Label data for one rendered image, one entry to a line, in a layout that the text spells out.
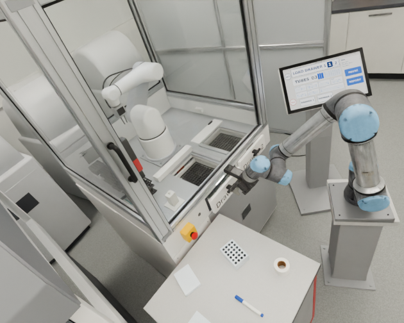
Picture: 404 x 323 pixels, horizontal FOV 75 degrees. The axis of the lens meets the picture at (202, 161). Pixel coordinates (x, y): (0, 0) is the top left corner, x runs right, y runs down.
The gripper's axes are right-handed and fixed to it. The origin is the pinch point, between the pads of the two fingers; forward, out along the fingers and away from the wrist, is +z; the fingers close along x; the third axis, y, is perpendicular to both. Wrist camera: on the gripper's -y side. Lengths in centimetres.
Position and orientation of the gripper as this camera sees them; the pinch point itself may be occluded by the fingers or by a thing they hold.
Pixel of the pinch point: (232, 187)
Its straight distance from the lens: 145.8
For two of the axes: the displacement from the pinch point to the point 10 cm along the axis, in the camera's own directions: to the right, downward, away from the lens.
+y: 7.6, 6.4, -1.3
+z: -2.2, 4.4, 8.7
